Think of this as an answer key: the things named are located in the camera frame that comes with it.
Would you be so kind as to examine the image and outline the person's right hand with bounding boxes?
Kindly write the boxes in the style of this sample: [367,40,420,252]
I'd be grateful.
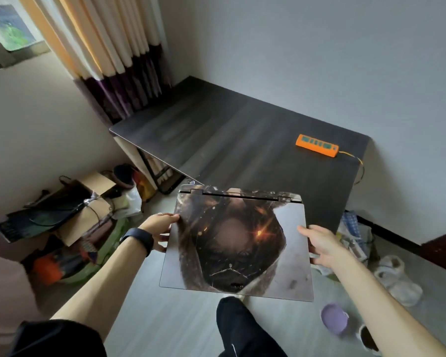
[297,225,354,270]

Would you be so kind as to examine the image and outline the person's left hand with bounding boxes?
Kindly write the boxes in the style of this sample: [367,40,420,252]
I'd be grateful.
[138,213,180,253]

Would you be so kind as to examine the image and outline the laptop with printed portrait skin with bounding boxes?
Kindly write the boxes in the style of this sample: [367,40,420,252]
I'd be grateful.
[159,184,315,303]

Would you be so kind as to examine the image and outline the dark green patterned mouse pad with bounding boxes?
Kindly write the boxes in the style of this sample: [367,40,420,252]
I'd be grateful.
[0,181,94,244]

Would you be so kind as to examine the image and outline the person's left forearm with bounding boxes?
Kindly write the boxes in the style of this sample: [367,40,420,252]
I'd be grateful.
[50,238,149,341]

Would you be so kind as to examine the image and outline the person's right forearm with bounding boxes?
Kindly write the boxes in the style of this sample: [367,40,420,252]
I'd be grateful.
[333,252,446,357]

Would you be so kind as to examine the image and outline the dark wooden desk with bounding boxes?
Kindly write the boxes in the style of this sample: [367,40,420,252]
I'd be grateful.
[109,75,371,235]

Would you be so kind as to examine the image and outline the black smartwatch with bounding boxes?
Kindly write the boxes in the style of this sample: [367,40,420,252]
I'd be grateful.
[119,228,155,257]

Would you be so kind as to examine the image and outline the white plastic bag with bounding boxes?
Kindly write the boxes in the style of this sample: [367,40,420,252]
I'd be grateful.
[113,185,144,220]

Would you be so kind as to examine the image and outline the red and yellow bag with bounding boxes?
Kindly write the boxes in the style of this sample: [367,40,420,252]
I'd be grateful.
[132,169,158,203]

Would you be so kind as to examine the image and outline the green bag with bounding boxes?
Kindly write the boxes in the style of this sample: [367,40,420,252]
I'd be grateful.
[59,217,131,287]

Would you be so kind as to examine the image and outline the maroon round bag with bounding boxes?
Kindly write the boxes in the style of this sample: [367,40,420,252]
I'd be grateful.
[111,164,136,189]

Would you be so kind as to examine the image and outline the purple round object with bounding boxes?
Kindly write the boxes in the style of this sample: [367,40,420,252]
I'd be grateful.
[321,303,350,336]

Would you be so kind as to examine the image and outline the orange power strip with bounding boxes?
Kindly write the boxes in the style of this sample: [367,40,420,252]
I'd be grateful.
[295,134,339,159]

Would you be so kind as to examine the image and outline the black trousers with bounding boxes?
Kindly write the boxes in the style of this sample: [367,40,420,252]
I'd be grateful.
[216,296,289,357]

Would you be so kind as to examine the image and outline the black shirt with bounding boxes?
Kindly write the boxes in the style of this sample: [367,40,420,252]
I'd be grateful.
[7,319,109,357]

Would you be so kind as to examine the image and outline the pink bedding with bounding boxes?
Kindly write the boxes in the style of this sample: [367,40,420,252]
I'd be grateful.
[0,252,42,357]

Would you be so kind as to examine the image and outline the cream and purple curtain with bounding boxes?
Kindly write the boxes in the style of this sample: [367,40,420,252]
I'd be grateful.
[16,0,173,127]

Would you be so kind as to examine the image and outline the window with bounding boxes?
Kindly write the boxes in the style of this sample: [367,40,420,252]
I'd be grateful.
[0,0,51,75]

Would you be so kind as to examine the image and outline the orange power strip cable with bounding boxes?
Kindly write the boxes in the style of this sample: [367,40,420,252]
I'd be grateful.
[338,150,365,184]

